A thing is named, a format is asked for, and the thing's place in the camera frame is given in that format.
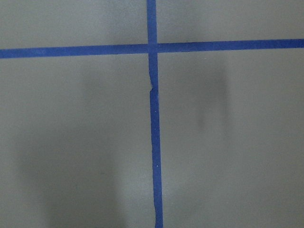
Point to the blue tape strip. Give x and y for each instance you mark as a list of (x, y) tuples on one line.
[(155, 142), (71, 50)]

